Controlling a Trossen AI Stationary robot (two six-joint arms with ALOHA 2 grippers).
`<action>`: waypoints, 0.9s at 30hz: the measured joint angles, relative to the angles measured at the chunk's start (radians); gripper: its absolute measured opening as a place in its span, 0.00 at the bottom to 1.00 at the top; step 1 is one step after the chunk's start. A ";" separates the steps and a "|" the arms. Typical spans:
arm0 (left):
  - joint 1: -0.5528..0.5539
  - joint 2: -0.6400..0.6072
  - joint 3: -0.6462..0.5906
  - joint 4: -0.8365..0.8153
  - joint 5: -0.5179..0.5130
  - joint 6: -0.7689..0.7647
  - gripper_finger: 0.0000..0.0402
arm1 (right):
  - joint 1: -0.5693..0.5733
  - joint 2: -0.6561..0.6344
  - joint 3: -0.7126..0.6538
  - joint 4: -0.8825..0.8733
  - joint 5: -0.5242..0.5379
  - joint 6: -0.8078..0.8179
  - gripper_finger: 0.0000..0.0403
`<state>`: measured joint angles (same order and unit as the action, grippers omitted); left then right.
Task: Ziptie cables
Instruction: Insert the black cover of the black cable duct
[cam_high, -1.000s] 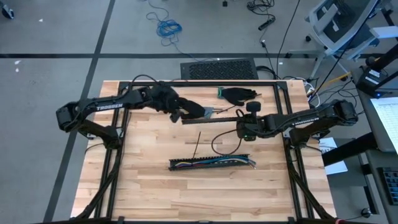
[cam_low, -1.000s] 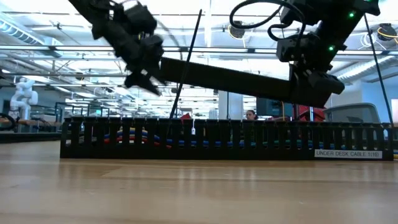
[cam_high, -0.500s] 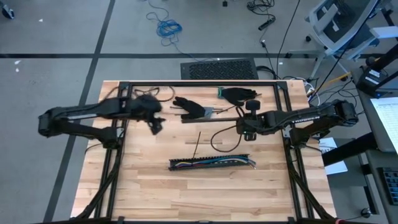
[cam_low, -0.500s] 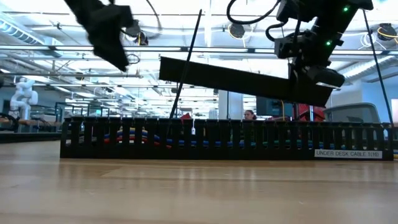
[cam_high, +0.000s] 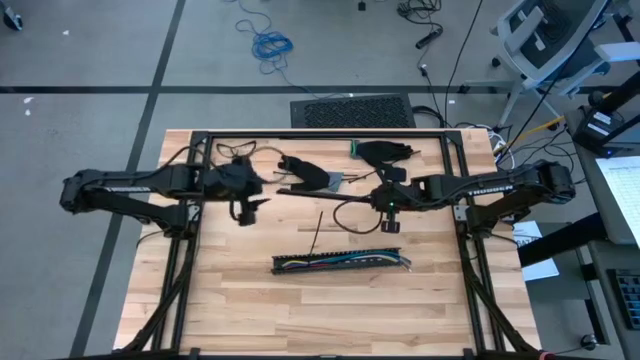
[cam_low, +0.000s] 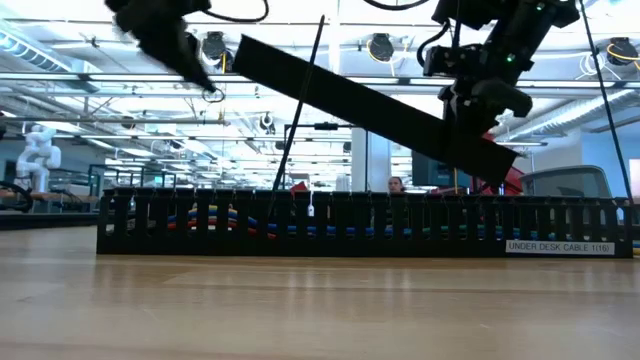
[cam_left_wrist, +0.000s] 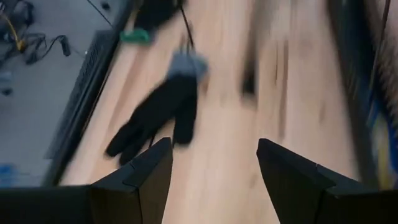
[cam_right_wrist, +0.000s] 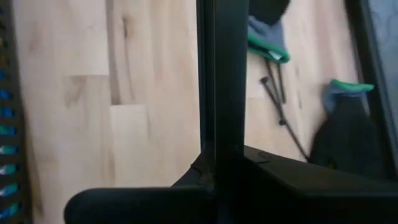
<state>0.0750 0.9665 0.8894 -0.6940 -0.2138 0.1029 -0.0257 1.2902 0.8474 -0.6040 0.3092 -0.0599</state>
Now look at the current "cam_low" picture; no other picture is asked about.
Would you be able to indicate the grey office chair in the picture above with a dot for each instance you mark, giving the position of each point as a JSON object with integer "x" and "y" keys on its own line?
{"x": 570, "y": 182}

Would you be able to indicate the red storage bins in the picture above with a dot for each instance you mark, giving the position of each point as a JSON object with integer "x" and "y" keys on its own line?
{"x": 510, "y": 182}

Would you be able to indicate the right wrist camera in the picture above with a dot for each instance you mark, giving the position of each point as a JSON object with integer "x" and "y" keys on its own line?
{"x": 450, "y": 60}

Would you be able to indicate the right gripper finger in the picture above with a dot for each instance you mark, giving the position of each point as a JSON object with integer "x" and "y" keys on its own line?
{"x": 467, "y": 127}

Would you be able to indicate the white humanoid robot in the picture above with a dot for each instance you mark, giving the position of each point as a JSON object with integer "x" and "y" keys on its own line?
{"x": 37, "y": 155}

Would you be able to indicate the black zip tie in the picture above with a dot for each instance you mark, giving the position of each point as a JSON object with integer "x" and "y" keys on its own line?
{"x": 298, "y": 105}

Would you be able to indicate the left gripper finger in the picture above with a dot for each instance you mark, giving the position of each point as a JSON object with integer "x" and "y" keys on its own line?
{"x": 192, "y": 65}

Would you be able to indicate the person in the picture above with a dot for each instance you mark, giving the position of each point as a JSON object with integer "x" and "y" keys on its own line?
{"x": 395, "y": 185}

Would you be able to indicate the dark monitor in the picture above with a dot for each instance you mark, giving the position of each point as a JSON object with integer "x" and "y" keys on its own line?
{"x": 430, "y": 175}

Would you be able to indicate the black stand frame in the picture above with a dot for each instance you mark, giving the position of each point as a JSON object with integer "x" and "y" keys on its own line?
{"x": 326, "y": 126}

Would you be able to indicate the black duct cover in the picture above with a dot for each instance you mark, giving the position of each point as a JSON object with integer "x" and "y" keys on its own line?
{"x": 370, "y": 107}

